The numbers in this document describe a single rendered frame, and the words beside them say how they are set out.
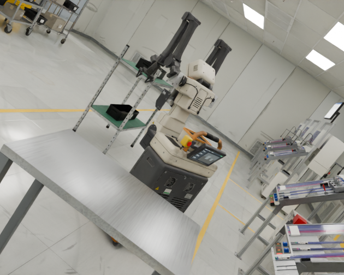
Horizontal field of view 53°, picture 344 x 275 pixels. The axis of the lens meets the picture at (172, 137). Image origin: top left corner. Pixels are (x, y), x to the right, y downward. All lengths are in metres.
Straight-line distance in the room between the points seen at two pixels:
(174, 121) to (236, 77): 8.37
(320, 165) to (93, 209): 6.13
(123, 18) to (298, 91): 6.02
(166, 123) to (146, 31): 9.21
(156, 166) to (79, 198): 1.30
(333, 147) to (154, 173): 5.03
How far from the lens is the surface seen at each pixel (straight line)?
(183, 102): 2.64
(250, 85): 10.96
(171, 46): 2.75
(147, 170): 2.41
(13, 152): 1.18
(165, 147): 2.34
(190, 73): 2.67
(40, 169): 1.15
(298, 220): 3.29
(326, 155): 6.98
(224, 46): 3.00
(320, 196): 3.72
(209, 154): 2.42
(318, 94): 11.07
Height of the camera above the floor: 1.33
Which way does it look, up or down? 12 degrees down
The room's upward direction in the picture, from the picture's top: 35 degrees clockwise
